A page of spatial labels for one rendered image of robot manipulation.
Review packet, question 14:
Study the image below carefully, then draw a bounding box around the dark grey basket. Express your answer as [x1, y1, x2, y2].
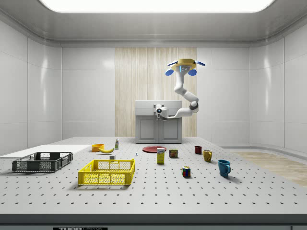
[12, 151, 74, 173]

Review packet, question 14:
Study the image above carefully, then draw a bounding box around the yellow basket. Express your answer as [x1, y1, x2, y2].
[77, 159, 136, 186]

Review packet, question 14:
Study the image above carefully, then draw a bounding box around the white and yellow carton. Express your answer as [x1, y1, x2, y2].
[156, 147, 166, 165]

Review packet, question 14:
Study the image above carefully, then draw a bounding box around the yellow mug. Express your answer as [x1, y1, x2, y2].
[202, 149, 213, 163]

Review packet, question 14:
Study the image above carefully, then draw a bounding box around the drone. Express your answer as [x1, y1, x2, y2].
[164, 57, 207, 77]

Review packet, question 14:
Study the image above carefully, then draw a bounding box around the blue mug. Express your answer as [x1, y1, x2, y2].
[217, 159, 232, 178]

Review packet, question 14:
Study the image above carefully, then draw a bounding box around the white cabinet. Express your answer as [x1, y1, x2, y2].
[135, 100, 183, 144]

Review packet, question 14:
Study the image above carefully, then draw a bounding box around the red plate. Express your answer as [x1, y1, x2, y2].
[142, 145, 167, 154]

